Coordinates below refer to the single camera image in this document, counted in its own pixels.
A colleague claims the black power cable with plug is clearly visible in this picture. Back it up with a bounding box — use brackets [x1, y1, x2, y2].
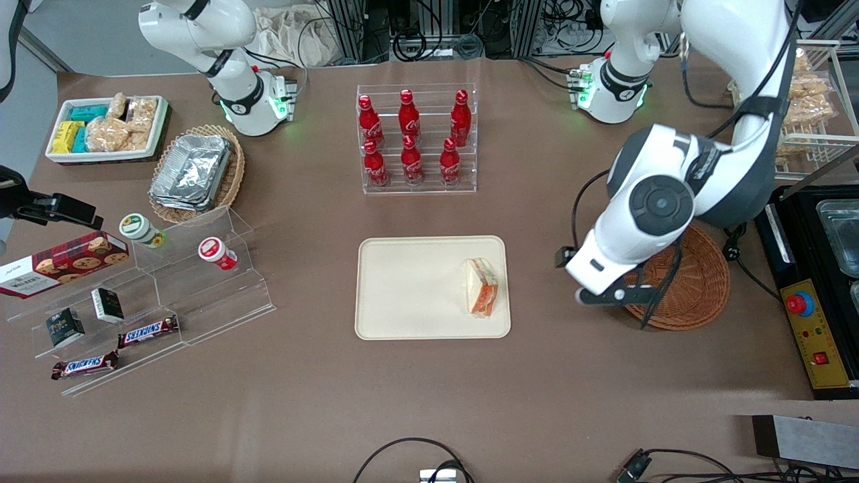
[723, 225, 783, 303]

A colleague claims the black sealing machine yellow panel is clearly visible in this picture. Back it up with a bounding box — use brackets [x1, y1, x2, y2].
[754, 144, 859, 401]

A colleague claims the clear acrylic stepped display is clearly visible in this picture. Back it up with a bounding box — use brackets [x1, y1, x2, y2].
[3, 207, 277, 398]

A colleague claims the white wire rack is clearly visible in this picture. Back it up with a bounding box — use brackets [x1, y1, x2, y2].
[730, 39, 859, 183]

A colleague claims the triangular sandwich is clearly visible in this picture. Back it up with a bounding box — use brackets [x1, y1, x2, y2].
[465, 258, 501, 319]

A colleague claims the red lid yoghurt cup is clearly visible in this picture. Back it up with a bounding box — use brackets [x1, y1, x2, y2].
[197, 236, 238, 272]

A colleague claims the grey metal bar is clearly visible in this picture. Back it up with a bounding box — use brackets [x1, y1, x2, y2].
[751, 414, 859, 471]

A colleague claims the yellow snack packet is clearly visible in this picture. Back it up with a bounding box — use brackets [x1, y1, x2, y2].
[52, 120, 85, 154]

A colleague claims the stack of foil containers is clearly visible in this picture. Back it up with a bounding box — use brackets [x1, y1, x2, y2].
[148, 134, 233, 213]

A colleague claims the clear acrylic bottle rack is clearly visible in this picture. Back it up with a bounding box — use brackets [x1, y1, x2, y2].
[356, 83, 478, 196]

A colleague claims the Snickers chocolate bar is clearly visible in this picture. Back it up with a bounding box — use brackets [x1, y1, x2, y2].
[117, 315, 181, 349]
[51, 350, 121, 382]

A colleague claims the black looped cable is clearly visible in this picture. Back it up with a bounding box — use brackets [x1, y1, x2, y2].
[352, 437, 476, 483]

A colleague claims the red cola bottle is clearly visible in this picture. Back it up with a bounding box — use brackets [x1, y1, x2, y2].
[398, 89, 421, 141]
[450, 89, 472, 146]
[400, 135, 425, 184]
[439, 137, 463, 186]
[357, 94, 385, 148]
[362, 139, 391, 188]

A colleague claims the round brown wicker basket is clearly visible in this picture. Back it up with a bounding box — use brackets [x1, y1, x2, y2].
[621, 224, 731, 331]

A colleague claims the black cable with connector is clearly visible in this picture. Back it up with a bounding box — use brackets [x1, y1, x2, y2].
[616, 447, 859, 483]

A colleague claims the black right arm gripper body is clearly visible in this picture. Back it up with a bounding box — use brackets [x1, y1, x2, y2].
[0, 166, 32, 222]

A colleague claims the small dark carton box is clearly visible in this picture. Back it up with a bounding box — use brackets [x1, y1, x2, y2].
[91, 288, 125, 325]
[45, 307, 87, 349]

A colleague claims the white rectangular snack bin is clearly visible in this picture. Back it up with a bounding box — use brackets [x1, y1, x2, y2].
[45, 95, 170, 165]

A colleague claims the aluminium frame profile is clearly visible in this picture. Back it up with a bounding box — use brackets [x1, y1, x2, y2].
[327, 0, 368, 65]
[511, 0, 543, 58]

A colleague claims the cream plastic tray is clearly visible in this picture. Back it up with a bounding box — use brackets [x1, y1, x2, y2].
[354, 235, 512, 341]

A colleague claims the bundle of black cables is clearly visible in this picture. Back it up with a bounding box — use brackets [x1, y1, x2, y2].
[366, 0, 517, 62]

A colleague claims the green lid yoghurt cup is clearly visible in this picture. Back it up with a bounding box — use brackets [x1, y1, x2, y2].
[119, 213, 166, 250]

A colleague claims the oval light wicker basket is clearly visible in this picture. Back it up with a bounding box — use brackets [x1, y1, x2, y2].
[148, 123, 246, 226]

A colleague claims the clear bag of crackers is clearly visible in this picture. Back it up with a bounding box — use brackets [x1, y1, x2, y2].
[774, 141, 818, 170]
[787, 50, 831, 99]
[780, 93, 838, 126]

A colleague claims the beige cloth bag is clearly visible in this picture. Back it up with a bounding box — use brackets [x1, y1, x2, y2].
[254, 5, 338, 68]

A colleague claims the red tartan cookie box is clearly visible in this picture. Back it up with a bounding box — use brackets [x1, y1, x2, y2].
[0, 231, 130, 300]

